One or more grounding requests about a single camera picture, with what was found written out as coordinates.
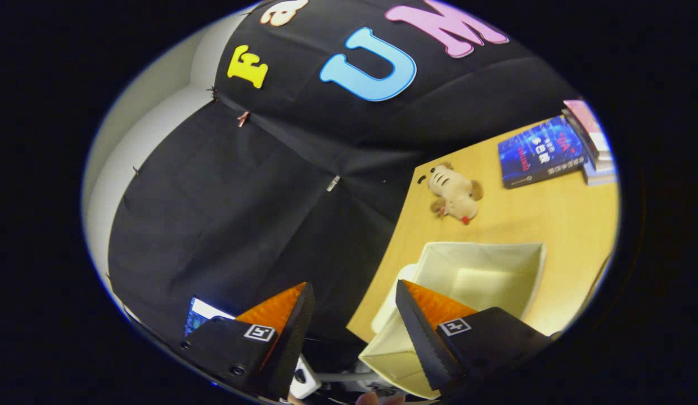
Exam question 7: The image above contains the blue cover book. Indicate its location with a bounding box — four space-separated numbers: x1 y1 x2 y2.
498 115 590 189

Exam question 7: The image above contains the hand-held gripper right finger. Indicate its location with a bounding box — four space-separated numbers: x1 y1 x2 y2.
395 280 555 403

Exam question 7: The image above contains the pink cover book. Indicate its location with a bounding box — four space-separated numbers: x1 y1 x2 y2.
562 100 611 158

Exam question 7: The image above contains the lit monitor screen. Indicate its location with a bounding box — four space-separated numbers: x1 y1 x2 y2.
184 297 237 337

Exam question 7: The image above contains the beige plush toy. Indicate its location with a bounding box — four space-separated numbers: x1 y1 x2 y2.
417 162 484 226

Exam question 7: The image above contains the light blue book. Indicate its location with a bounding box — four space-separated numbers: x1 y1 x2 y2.
582 152 618 186

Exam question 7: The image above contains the cream fabric storage box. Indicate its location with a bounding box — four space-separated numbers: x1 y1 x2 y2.
359 242 547 400

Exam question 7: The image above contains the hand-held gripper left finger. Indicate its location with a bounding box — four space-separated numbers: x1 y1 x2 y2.
180 281 317 401

